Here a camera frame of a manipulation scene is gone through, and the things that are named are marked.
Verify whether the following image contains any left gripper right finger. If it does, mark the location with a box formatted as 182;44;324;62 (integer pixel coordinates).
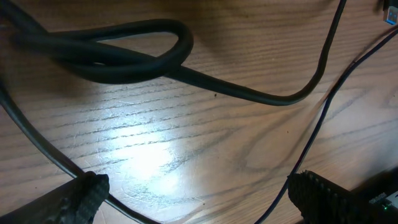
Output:
288;169;397;224

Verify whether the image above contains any black cable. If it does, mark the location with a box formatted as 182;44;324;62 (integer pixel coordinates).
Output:
0;0;348;224
254;0;398;224

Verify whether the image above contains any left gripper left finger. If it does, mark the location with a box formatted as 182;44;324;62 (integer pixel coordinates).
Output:
1;171;109;224

